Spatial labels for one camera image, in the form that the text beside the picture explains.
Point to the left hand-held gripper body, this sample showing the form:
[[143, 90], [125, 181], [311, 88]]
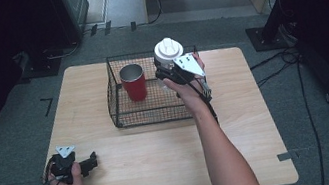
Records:
[[63, 163]]

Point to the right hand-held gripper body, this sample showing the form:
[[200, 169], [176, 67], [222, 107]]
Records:
[[183, 67]]

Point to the clear cup with white lid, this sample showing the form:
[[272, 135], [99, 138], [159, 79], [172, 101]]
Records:
[[168, 50]]

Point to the person's right hand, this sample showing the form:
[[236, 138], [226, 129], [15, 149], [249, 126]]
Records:
[[188, 97]]

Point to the red cup with steel inside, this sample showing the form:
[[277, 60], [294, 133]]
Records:
[[134, 84]]

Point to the black stand base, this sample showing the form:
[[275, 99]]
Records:
[[270, 37], [41, 67]]

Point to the black cabinet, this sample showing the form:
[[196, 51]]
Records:
[[69, 10]]

